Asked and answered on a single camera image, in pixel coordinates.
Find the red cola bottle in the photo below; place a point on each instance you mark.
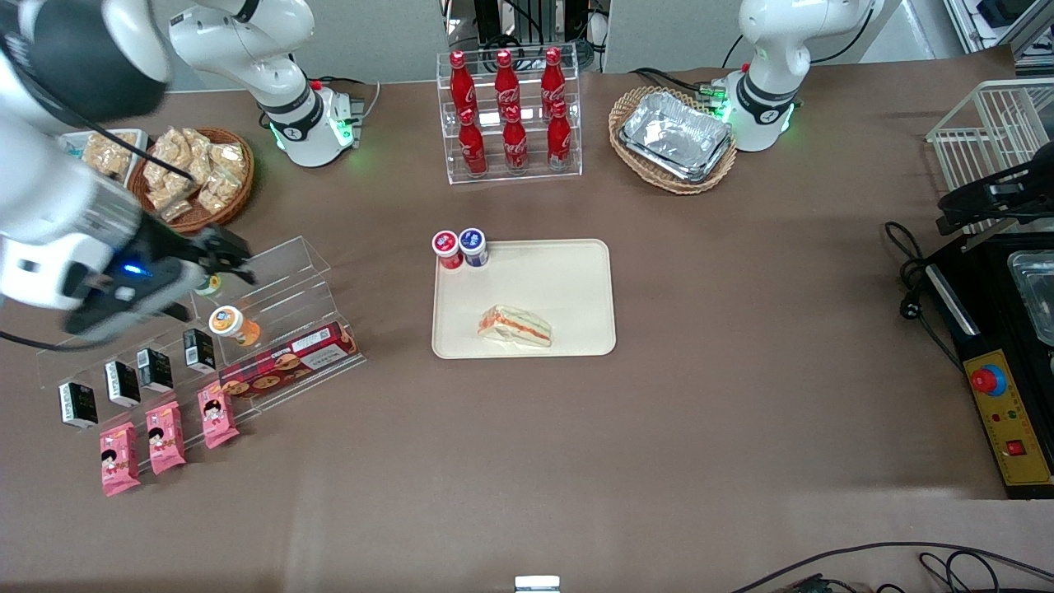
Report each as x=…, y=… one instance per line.
x=459, y=82
x=505, y=81
x=473, y=148
x=552, y=78
x=559, y=142
x=515, y=147

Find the aluminium foil tray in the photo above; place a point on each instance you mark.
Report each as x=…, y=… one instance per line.
x=675, y=128
x=700, y=175

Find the pink snack packet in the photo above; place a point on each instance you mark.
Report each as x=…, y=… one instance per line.
x=119, y=459
x=217, y=417
x=165, y=438

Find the clear bag of snacks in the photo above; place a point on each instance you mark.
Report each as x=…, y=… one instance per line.
x=200, y=152
x=169, y=148
x=218, y=191
x=230, y=156
x=173, y=207

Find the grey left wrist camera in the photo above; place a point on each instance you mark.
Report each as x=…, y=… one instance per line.
x=1005, y=195

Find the black food warmer appliance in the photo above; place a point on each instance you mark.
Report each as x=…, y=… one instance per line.
x=988, y=317

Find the red lid cup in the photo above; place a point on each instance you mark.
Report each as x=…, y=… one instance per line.
x=447, y=247

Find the triangle sandwich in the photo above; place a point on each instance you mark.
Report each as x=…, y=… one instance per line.
x=515, y=325

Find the green lid cup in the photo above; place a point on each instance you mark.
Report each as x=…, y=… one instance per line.
x=210, y=286

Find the orange lid cup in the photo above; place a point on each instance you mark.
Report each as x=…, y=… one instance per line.
x=232, y=324

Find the white rectangular snack tray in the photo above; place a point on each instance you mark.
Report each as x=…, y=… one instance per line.
x=138, y=152

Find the small dark device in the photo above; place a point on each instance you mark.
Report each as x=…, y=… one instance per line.
x=815, y=585

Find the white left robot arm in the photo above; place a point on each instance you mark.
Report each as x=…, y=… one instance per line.
x=774, y=91

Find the clear acrylic tiered stand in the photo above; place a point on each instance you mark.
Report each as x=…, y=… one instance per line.
x=288, y=272

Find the aluminium frame shelf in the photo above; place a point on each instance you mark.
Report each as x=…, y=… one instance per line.
x=996, y=21

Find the cream plastic tray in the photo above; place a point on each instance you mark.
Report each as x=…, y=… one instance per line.
x=576, y=280

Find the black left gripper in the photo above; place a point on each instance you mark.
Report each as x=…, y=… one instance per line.
x=974, y=198

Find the wicker basket with snack bags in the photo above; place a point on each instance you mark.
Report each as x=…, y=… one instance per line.
x=202, y=221

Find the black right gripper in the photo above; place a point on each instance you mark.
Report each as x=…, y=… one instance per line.
x=159, y=249

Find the blue lid cup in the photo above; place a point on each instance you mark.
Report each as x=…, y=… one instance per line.
x=473, y=245

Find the clear acrylic bottle rack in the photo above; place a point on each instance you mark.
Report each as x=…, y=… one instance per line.
x=510, y=177

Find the clear bag of crackers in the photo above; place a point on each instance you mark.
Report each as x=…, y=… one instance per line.
x=111, y=156

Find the wicker basket with foil trays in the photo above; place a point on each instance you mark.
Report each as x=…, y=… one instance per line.
x=659, y=183

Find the red cookie box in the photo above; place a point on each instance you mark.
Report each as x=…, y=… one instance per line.
x=288, y=361

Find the small black carton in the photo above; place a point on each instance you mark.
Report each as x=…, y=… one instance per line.
x=123, y=385
x=78, y=405
x=156, y=371
x=199, y=349

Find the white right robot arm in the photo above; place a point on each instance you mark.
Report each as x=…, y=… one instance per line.
x=49, y=189

